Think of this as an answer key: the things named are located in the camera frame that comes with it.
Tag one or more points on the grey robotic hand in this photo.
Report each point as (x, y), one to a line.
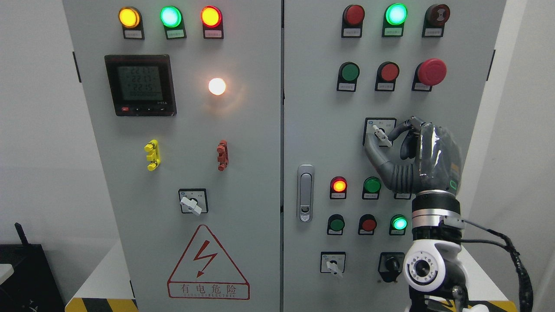
(437, 161)

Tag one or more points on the grey rotary switch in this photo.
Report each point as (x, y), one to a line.
(333, 262)
(380, 128)

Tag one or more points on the green indicator light middle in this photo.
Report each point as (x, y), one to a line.
(371, 188)

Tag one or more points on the green indicator light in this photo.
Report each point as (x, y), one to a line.
(371, 188)
(172, 20)

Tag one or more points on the green lit push button lower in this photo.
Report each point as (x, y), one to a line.
(398, 224)

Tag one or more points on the red emergency stop button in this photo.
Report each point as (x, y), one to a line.
(429, 73)

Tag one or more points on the red push button lower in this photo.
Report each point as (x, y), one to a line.
(367, 225)

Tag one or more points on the red push button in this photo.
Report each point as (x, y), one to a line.
(367, 225)
(386, 76)

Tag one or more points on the red lit indicator light middle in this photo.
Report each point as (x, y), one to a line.
(338, 188)

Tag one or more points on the red push button upper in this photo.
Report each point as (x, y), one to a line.
(386, 76)

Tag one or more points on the green push button upper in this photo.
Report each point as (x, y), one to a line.
(347, 77)

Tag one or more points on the dark red buzzer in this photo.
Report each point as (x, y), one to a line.
(435, 19)

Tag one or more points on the green lit light top right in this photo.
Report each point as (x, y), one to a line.
(394, 19)

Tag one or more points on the dark red light top right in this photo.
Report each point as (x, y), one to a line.
(352, 21)

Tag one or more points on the grey electrical cabinet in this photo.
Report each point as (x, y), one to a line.
(280, 60)

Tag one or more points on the white glowing indicator light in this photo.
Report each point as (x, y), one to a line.
(217, 86)

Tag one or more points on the red electric hazard sticker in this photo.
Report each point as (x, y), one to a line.
(206, 271)

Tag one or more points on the red indicator light top left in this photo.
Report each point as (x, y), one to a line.
(212, 22)

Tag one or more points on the green indicator light top left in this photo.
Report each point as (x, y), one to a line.
(172, 20)

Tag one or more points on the black digital power meter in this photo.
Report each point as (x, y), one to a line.
(141, 85)

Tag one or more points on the yellow indicator light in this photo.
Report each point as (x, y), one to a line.
(132, 23)

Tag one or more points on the white cabinet platform striped edge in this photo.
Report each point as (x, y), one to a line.
(108, 288)

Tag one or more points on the black box with antenna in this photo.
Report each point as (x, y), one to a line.
(31, 287)

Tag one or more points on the black rotary knob switch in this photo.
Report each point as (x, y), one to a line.
(390, 266)

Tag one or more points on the silver door lock handle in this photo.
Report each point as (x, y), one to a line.
(305, 179)

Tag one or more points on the red terminal handle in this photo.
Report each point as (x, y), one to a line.
(223, 156)

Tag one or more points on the grey rotary switch left door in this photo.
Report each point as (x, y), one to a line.
(193, 201)

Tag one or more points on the yellow terminal handle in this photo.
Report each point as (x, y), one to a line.
(153, 155)

